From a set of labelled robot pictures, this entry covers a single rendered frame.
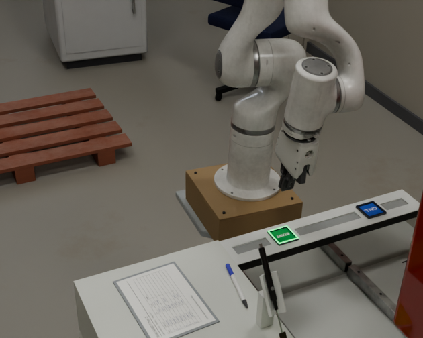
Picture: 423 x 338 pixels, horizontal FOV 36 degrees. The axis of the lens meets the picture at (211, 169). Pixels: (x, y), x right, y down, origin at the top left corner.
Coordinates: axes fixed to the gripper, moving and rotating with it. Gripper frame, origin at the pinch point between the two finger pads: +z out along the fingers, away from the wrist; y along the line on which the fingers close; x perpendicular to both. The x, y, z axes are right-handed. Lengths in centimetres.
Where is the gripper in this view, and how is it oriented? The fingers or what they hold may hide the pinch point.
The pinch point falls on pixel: (287, 182)
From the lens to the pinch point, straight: 151.4
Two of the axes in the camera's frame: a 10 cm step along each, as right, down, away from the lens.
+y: -4.2, -6.5, 6.3
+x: -9.0, 2.1, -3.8
